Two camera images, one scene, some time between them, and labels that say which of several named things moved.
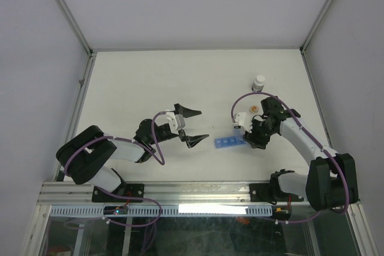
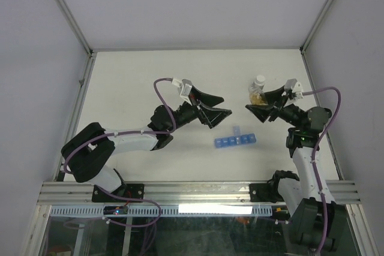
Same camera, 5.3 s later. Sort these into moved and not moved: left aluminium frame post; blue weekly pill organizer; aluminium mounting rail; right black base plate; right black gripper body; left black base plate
Moved: right black gripper body
Not moved: aluminium mounting rail; left black base plate; left aluminium frame post; blue weekly pill organizer; right black base plate
